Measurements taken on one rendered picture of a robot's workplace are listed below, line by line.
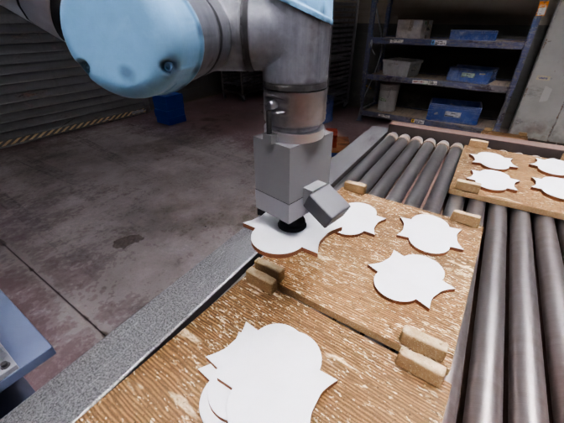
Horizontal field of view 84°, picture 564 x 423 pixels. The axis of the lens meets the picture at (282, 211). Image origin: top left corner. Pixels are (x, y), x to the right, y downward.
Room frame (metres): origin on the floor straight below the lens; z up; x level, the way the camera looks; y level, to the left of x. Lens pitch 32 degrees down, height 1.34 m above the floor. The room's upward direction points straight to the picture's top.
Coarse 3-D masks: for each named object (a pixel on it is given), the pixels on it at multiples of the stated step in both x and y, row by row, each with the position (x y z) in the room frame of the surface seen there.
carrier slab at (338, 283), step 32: (352, 192) 0.74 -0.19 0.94; (384, 224) 0.59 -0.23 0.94; (448, 224) 0.59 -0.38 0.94; (320, 256) 0.48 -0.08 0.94; (352, 256) 0.48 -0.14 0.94; (384, 256) 0.48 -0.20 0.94; (448, 256) 0.48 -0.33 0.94; (288, 288) 0.39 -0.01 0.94; (320, 288) 0.39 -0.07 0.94; (352, 288) 0.39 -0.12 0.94; (352, 320) 0.33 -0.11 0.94; (384, 320) 0.33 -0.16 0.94; (416, 320) 0.33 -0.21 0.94; (448, 320) 0.33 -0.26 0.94; (448, 352) 0.27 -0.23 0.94
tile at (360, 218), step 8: (352, 208) 0.65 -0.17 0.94; (360, 208) 0.65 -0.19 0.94; (368, 208) 0.65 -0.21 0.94; (344, 216) 0.61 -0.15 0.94; (352, 216) 0.61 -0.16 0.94; (360, 216) 0.61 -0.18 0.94; (368, 216) 0.61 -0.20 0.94; (376, 216) 0.61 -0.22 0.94; (344, 224) 0.58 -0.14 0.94; (352, 224) 0.58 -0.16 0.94; (360, 224) 0.58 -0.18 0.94; (368, 224) 0.58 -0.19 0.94; (376, 224) 0.58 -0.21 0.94; (336, 232) 0.55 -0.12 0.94; (344, 232) 0.55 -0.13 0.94; (352, 232) 0.55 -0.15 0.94; (360, 232) 0.55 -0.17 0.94; (368, 232) 0.55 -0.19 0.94
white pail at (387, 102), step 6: (384, 84) 4.98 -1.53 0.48; (390, 84) 4.97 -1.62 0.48; (396, 84) 4.92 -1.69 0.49; (384, 90) 4.75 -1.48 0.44; (390, 90) 4.70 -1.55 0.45; (396, 90) 4.72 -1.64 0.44; (384, 96) 4.75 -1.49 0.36; (390, 96) 4.72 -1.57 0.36; (396, 96) 4.75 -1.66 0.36; (384, 102) 4.74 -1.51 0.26; (390, 102) 4.72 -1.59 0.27; (378, 108) 4.84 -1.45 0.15; (384, 108) 4.74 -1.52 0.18; (390, 108) 4.72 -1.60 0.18
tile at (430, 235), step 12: (420, 216) 0.61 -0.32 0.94; (432, 216) 0.61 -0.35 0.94; (408, 228) 0.56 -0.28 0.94; (420, 228) 0.56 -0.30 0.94; (432, 228) 0.56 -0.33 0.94; (444, 228) 0.56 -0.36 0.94; (456, 228) 0.56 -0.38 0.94; (408, 240) 0.53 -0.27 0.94; (420, 240) 0.52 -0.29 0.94; (432, 240) 0.52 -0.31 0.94; (444, 240) 0.52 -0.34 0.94; (456, 240) 0.52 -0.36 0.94; (420, 252) 0.49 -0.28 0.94; (432, 252) 0.48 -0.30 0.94; (444, 252) 0.48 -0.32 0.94
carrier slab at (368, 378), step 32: (256, 288) 0.39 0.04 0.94; (224, 320) 0.33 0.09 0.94; (256, 320) 0.33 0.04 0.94; (288, 320) 0.33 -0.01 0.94; (320, 320) 0.33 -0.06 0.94; (160, 352) 0.27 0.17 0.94; (192, 352) 0.27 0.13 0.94; (352, 352) 0.27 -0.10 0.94; (384, 352) 0.27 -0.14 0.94; (128, 384) 0.22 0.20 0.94; (160, 384) 0.22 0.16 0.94; (192, 384) 0.22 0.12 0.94; (352, 384) 0.22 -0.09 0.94; (384, 384) 0.22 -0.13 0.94; (416, 384) 0.22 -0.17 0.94; (448, 384) 0.22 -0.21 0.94; (96, 416) 0.19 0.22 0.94; (128, 416) 0.19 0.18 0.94; (160, 416) 0.19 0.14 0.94; (192, 416) 0.19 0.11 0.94; (320, 416) 0.19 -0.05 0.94; (352, 416) 0.19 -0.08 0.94; (384, 416) 0.19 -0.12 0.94; (416, 416) 0.19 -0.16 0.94
